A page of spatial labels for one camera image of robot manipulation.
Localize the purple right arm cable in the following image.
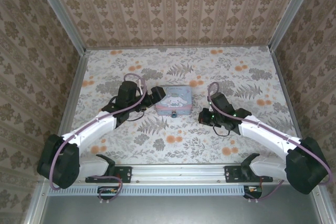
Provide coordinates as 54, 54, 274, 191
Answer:
207, 81, 331, 202

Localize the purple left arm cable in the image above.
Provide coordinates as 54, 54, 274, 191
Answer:
49, 73, 148, 201

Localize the thin aluminium wall rail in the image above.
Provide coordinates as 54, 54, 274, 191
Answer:
85, 46, 272, 51

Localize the aluminium corner post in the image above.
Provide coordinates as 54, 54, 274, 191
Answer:
269, 0, 320, 50
31, 0, 87, 53

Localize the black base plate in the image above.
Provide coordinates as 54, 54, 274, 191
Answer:
224, 165, 274, 184
85, 165, 132, 184

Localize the aluminium frame bar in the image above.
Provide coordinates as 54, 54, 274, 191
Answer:
25, 182, 49, 224
311, 182, 330, 224

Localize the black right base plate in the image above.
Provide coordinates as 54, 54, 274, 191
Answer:
224, 165, 274, 184

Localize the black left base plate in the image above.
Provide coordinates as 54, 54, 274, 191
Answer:
85, 165, 132, 184

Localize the black connector board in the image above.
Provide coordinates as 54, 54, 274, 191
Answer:
97, 186, 119, 200
243, 185, 264, 200

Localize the thin black camera cable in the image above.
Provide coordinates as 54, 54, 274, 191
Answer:
125, 108, 148, 123
211, 123, 232, 137

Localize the grey metal panel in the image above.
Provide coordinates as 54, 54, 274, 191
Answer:
39, 194, 320, 224

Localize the aluminium table edge rail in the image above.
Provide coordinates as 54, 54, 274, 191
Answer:
269, 47, 302, 141
56, 49, 90, 141

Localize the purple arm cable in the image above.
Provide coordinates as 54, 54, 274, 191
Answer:
207, 81, 331, 202
49, 73, 148, 201

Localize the blue cartoon tin box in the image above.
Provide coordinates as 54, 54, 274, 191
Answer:
154, 85, 194, 116

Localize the slotted grey cable duct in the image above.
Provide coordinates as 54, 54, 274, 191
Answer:
48, 184, 263, 197

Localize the wide aluminium mounting rail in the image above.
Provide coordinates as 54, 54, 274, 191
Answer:
78, 163, 274, 185

